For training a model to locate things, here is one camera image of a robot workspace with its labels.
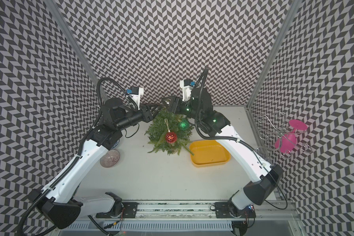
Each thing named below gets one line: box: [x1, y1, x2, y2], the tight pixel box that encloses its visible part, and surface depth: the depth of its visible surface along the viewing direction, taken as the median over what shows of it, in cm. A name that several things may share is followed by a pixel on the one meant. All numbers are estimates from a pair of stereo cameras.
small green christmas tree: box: [144, 108, 195, 156], surface depth 71 cm
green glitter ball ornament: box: [177, 118, 191, 131], surface depth 68 cm
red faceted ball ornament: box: [164, 118, 178, 144], surface depth 65 cm
